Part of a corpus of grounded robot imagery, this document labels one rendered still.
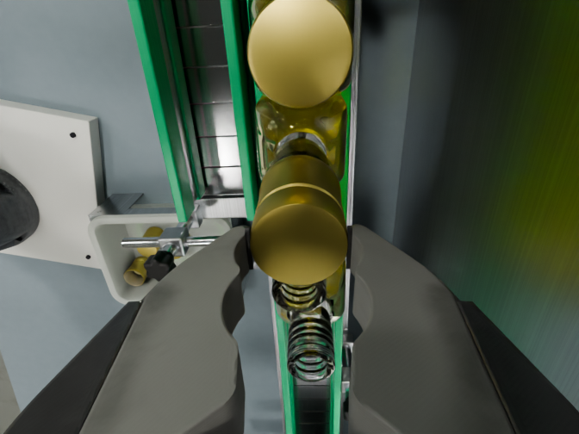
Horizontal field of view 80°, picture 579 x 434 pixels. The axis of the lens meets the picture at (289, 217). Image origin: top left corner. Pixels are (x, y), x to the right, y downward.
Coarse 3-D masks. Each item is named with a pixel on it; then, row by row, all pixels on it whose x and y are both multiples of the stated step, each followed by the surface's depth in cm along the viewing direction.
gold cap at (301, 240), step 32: (288, 160) 14; (320, 160) 15; (288, 192) 12; (320, 192) 12; (256, 224) 11; (288, 224) 11; (320, 224) 11; (256, 256) 12; (288, 256) 12; (320, 256) 12
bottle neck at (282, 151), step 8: (288, 136) 19; (296, 136) 18; (304, 136) 18; (312, 136) 19; (280, 144) 19; (288, 144) 18; (296, 144) 17; (304, 144) 17; (312, 144) 18; (320, 144) 19; (280, 152) 17; (288, 152) 16; (296, 152) 16; (304, 152) 16; (312, 152) 16; (320, 152) 17
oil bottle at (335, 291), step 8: (344, 264) 26; (336, 272) 25; (344, 272) 26; (328, 280) 25; (336, 280) 25; (344, 280) 26; (328, 288) 25; (336, 288) 25; (344, 288) 26; (328, 296) 25; (336, 296) 25; (344, 296) 26; (336, 304) 25; (344, 304) 27; (280, 312) 26; (288, 312) 26; (336, 312) 26; (288, 320) 26; (336, 320) 27
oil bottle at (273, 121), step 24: (264, 96) 21; (336, 96) 21; (264, 120) 20; (288, 120) 19; (312, 120) 19; (336, 120) 19; (264, 144) 20; (336, 144) 20; (264, 168) 21; (336, 168) 20
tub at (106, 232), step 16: (96, 224) 52; (112, 224) 57; (128, 224) 60; (144, 224) 60; (160, 224) 60; (176, 224) 60; (208, 224) 60; (224, 224) 51; (96, 240) 54; (112, 240) 57; (96, 256) 55; (112, 256) 58; (128, 256) 62; (144, 256) 64; (112, 272) 58; (112, 288) 58; (128, 288) 61; (144, 288) 62
